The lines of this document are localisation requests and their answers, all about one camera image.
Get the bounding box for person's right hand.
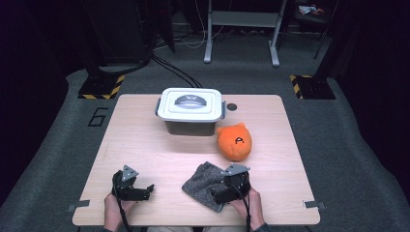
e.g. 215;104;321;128
229;188;266;231

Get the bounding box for white metal stand frame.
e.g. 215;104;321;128
203;0;288;68

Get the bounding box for black yellow-striped stand base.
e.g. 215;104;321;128
289;74;337;101
77;74;126;101

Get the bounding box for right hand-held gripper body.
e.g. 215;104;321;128
220;162;251;202

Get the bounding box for hand-held gripper black cable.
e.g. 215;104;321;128
236;187;253;232
112;180;133;232

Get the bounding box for black floor cables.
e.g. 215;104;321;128
151;54;204;89

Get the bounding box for dark stand with colourful item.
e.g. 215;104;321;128
291;0;339;59

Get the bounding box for person's left hand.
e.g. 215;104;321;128
103;192;138;231

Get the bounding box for dark equipment cabinet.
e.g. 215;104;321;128
84;0;153;66

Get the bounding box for storage box with white lid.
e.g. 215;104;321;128
155;87;227;137

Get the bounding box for orange plush toy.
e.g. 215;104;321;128
216;122;252;162

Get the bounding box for right hand-held gripper black cable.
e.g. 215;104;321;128
236;187;253;232

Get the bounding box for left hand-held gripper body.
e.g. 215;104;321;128
111;164;143;201

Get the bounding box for grey fluffy cloth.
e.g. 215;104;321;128
181;160;233;214

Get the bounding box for left hand-held gripper black cable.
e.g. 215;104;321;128
112;180;133;232

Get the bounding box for white cable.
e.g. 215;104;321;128
180;0;226;50

